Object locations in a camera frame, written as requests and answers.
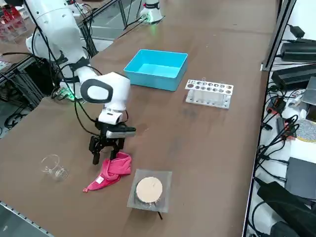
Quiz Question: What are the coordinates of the small black power adapter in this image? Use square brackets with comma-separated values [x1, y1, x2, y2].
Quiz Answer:
[288, 24, 306, 38]

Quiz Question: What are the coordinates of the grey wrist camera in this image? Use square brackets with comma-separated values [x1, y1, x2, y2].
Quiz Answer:
[105, 126, 137, 139]

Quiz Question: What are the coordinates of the long black power adapter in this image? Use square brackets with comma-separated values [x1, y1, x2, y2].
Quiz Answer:
[271, 64, 316, 90]
[280, 41, 316, 62]

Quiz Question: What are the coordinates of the white test tube rack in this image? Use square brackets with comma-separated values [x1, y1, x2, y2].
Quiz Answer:
[184, 78, 234, 109]

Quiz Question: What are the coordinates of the red and black device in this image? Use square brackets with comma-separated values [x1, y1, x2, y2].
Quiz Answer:
[268, 97, 287, 114]

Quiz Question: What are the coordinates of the black frame stand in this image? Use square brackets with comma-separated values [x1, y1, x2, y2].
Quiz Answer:
[0, 53, 54, 109]

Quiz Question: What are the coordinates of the blue plastic storage box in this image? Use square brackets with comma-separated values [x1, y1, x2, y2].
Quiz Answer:
[123, 49, 189, 92]

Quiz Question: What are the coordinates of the clear shelf with red packets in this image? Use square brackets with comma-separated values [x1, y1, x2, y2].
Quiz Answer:
[0, 4, 29, 42]

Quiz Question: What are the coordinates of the round glittery disc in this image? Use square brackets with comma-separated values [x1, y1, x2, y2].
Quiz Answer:
[295, 119, 316, 143]

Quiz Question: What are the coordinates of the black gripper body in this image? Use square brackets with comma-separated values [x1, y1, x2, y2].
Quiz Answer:
[95, 120, 129, 147]

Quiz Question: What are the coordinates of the flat black box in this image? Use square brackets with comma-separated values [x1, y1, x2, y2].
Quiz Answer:
[285, 157, 316, 199]

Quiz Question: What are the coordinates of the pink rag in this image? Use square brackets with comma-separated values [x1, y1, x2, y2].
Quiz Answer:
[82, 152, 133, 193]

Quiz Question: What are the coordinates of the aluminium frame post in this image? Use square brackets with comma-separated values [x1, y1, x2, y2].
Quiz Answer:
[261, 0, 297, 72]

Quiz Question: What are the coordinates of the black bag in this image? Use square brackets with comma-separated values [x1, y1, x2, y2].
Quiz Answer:
[256, 181, 316, 237]

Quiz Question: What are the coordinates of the clear glass beaker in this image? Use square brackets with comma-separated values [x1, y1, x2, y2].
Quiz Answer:
[40, 154, 70, 182]

